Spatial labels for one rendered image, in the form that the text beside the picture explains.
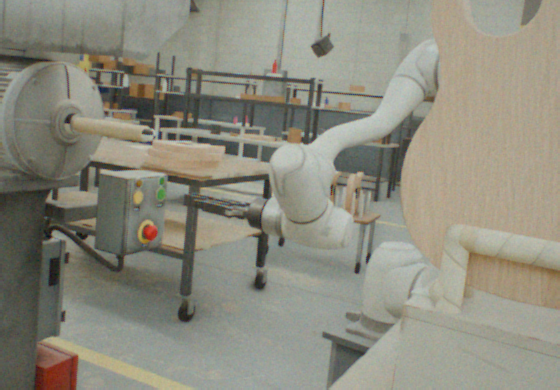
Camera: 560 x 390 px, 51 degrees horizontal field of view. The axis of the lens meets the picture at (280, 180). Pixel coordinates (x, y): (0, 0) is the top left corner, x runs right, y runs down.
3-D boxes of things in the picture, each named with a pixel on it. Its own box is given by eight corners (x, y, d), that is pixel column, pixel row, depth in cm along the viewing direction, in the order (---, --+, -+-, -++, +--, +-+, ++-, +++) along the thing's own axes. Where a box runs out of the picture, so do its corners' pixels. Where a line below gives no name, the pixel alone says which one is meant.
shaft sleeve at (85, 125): (72, 131, 124) (73, 116, 124) (84, 132, 127) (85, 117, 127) (139, 142, 116) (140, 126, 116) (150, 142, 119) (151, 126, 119)
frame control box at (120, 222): (36, 263, 154) (41, 165, 151) (96, 249, 173) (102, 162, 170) (107, 285, 143) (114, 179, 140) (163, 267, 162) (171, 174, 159)
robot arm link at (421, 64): (382, 69, 157) (428, 71, 148) (414, 27, 164) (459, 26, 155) (397, 106, 165) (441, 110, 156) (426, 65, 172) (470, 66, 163)
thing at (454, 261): (432, 308, 75) (442, 235, 74) (438, 302, 78) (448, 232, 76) (457, 315, 73) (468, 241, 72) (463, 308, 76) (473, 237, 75)
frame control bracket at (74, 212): (52, 220, 144) (53, 205, 143) (108, 212, 160) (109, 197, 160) (64, 223, 142) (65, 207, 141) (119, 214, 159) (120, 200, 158)
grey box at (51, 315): (-7, 331, 158) (3, 126, 151) (26, 320, 167) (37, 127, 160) (32, 346, 151) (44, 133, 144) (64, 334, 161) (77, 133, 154)
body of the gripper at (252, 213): (258, 233, 139) (224, 225, 143) (275, 228, 146) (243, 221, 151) (261, 201, 138) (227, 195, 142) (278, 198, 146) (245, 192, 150)
